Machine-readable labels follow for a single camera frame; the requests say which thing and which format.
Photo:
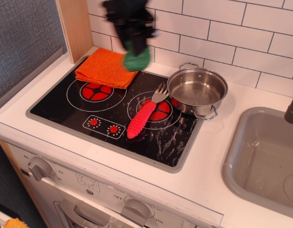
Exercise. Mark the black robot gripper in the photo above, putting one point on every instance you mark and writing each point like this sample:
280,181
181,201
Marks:
131,21

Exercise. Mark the green toy broccoli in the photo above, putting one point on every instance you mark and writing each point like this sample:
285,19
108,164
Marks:
133,63

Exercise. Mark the orange knitted napkin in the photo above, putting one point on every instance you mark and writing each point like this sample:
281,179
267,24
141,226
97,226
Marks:
105,67

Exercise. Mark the black toy stove top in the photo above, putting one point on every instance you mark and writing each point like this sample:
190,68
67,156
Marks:
101,114

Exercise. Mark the wooden side panel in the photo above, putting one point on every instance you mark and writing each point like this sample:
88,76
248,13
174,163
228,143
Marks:
74,18

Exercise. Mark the grey left oven knob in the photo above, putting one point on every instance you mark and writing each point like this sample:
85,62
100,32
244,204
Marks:
39,168

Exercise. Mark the grey oven knob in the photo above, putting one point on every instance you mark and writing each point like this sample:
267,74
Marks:
39,168
136,211

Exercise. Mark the white toy oven front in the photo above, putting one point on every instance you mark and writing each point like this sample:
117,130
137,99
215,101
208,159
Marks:
69,199

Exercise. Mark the grey right oven knob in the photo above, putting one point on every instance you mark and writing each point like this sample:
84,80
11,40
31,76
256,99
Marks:
136,211

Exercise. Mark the grey plastic sink basin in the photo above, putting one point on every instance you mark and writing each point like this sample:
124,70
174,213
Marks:
259,162

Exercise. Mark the yellow cloth at corner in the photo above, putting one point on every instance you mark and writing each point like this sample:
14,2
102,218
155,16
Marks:
15,223

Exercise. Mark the fork with pink handle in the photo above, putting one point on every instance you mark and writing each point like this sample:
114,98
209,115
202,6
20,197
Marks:
139,121

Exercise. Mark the steel pot with handles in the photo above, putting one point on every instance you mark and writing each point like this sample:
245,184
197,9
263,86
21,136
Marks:
197,91

